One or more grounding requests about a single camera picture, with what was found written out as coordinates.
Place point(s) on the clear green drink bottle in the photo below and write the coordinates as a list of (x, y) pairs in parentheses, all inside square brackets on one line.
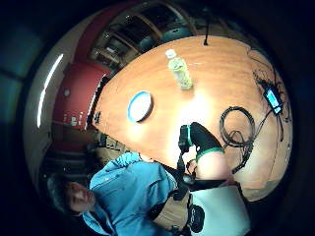
[(179, 70)]

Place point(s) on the ceiling light strip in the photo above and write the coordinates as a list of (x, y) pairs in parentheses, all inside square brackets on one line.
[(47, 87)]

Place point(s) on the wooden shelving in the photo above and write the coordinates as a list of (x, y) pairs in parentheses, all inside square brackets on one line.
[(144, 29)]

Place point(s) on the black device with lit screen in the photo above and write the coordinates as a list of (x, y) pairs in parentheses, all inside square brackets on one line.
[(273, 99)]

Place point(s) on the black stand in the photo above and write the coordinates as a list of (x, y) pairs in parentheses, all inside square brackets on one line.
[(206, 32)]

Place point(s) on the blue rimmed white plate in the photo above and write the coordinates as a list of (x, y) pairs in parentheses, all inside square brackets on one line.
[(139, 106)]

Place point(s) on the the person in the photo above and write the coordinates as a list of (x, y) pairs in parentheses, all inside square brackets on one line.
[(128, 193)]

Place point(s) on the white flat panel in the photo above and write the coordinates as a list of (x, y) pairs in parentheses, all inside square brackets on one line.
[(220, 211)]

